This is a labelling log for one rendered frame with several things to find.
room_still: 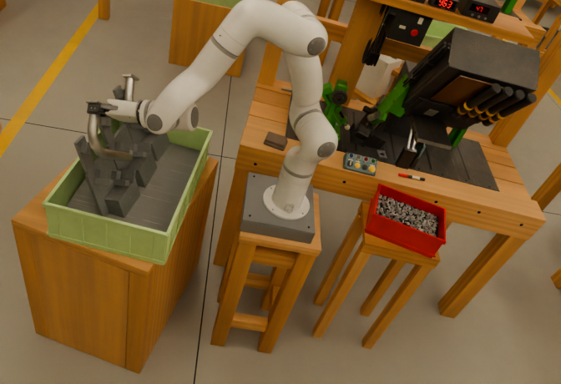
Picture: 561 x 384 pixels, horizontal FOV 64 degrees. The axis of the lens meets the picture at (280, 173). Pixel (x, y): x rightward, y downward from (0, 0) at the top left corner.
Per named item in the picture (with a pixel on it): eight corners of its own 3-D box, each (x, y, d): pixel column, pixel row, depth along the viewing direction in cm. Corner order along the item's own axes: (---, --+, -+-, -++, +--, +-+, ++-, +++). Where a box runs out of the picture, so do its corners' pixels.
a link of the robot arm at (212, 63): (224, 58, 113) (159, 144, 124) (243, 55, 128) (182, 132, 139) (198, 33, 113) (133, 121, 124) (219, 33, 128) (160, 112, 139)
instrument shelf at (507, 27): (529, 46, 210) (534, 37, 208) (346, -7, 203) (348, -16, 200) (513, 25, 230) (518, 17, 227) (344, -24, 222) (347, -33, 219)
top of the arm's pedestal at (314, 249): (318, 256, 176) (321, 250, 173) (237, 242, 172) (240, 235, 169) (315, 199, 200) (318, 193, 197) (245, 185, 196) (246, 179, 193)
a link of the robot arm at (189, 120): (146, 131, 131) (160, 125, 140) (189, 134, 128) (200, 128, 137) (144, 103, 128) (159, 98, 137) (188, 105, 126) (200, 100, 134)
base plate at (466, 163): (497, 194, 225) (500, 191, 223) (284, 140, 215) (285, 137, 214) (477, 144, 257) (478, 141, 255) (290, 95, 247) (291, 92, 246)
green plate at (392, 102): (393, 126, 216) (423, 94, 203) (379, 118, 214) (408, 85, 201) (391, 113, 224) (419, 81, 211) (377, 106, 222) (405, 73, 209)
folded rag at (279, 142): (287, 142, 211) (289, 137, 209) (283, 152, 205) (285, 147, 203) (267, 135, 212) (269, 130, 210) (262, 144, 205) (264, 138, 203)
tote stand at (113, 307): (139, 374, 206) (148, 272, 155) (35, 333, 208) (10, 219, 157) (197, 263, 258) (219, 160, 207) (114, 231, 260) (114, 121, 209)
